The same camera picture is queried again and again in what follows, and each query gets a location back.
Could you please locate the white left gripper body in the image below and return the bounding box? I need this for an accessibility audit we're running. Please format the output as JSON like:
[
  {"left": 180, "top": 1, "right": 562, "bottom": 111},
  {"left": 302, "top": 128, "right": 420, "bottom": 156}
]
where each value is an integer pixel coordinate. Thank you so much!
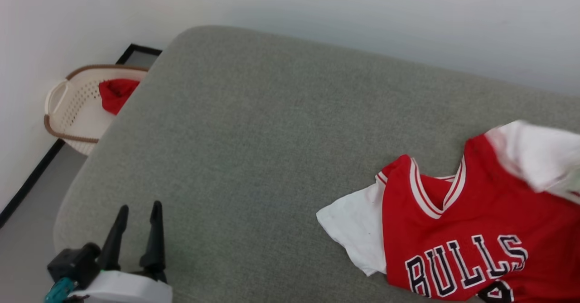
[{"left": 68, "top": 270, "right": 173, "bottom": 303}]

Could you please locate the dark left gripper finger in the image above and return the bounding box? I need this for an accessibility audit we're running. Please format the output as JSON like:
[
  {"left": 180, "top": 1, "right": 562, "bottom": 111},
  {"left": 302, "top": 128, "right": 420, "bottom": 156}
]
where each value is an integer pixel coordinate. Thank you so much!
[
  {"left": 97, "top": 205, "right": 130, "bottom": 271},
  {"left": 139, "top": 201, "right": 168, "bottom": 282}
]

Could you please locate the red Bulls basketball jersey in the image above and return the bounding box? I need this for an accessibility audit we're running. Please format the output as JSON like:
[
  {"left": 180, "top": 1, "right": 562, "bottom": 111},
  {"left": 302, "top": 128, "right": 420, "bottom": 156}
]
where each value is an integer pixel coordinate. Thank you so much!
[{"left": 316, "top": 120, "right": 580, "bottom": 303}]

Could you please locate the black baseboard strip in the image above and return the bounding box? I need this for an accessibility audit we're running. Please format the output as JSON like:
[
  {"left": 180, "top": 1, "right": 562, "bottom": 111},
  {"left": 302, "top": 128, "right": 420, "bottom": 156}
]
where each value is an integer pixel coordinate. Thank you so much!
[{"left": 0, "top": 44, "right": 163, "bottom": 229}]

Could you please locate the cream perforated laundry basket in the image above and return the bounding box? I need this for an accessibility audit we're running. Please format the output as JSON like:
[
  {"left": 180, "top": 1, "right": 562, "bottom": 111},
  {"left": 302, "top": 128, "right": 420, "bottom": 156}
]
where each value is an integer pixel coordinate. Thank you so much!
[{"left": 44, "top": 64, "right": 149, "bottom": 156}]

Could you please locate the red cloth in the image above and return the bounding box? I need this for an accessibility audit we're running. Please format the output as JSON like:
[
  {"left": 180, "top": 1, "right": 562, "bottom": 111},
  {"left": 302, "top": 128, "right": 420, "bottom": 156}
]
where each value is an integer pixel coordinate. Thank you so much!
[{"left": 99, "top": 79, "right": 140, "bottom": 115}]

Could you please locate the teal cable connector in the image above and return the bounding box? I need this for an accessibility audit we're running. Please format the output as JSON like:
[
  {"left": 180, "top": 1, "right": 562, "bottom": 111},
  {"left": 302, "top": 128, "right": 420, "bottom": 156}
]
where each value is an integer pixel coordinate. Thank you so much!
[{"left": 44, "top": 277, "right": 77, "bottom": 303}]

